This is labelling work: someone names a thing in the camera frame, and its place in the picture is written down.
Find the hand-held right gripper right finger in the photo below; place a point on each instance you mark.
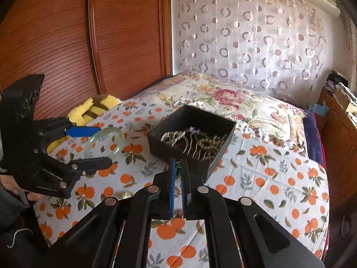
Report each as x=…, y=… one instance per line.
x=185, y=192

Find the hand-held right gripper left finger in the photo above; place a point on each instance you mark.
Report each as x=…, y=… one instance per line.
x=171, y=189

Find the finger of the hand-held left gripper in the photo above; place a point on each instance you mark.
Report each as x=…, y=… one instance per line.
x=83, y=131
x=94, y=163

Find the pale green jade bangle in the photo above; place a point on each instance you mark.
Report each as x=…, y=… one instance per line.
x=122, y=141

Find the black box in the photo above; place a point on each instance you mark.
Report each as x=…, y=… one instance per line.
x=167, y=150

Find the silver hair comb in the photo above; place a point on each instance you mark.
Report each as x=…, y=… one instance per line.
x=192, y=145

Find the person's left forearm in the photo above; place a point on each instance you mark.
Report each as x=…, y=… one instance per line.
x=11, y=209

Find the person's left hand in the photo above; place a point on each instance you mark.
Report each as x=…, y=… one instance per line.
x=33, y=196

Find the yellow brown striped plush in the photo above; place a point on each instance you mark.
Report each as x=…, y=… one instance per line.
x=81, y=111

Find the brown wooden wardrobe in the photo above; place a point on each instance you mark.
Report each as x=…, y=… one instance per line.
x=69, y=33

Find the floral blanket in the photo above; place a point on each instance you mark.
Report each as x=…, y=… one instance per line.
x=223, y=95

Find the navy and red blanket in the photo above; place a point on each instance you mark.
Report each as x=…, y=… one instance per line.
x=313, y=134

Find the blue paper bag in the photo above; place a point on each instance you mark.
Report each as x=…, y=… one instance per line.
x=316, y=109

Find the wooden side cabinet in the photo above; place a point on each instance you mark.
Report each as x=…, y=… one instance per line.
x=337, y=134

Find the sheer circle pattern curtain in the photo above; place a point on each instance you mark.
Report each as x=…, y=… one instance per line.
x=251, y=39

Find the cardboard box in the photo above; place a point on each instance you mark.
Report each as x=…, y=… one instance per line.
x=347, y=100

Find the pile of folded clothes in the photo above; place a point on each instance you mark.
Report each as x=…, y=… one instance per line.
x=334, y=81

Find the patterned window curtain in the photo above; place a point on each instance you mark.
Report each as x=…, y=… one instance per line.
x=350, y=44

